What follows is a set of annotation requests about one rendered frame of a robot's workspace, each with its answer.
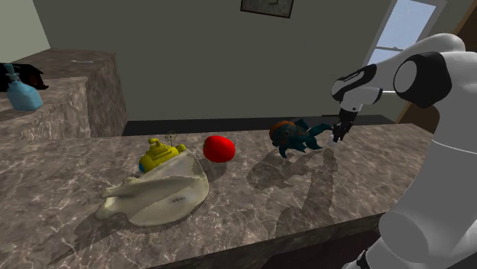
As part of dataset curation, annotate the teal and orange fish toy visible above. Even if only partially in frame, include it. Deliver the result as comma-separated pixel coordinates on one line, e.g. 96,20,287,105
269,118,334,159

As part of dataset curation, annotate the window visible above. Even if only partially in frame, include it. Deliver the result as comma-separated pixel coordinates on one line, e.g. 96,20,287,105
362,0,448,68

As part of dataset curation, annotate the red apple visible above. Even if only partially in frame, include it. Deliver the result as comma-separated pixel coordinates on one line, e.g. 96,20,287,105
202,134,236,164

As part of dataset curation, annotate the yellow submarine toy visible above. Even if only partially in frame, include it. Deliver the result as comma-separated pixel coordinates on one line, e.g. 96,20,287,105
138,130,187,174

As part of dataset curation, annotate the cream cloth bag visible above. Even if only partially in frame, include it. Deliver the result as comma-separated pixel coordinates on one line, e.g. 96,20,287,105
93,149,210,228

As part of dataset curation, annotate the black object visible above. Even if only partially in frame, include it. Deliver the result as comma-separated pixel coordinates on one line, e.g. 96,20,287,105
0,63,50,93

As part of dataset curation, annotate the blue soap dispenser bottle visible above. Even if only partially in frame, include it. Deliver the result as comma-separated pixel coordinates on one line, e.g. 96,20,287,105
3,63,44,112

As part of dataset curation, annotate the dark framed wall picture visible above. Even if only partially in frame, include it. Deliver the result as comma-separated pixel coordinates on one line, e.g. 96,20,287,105
240,0,295,19

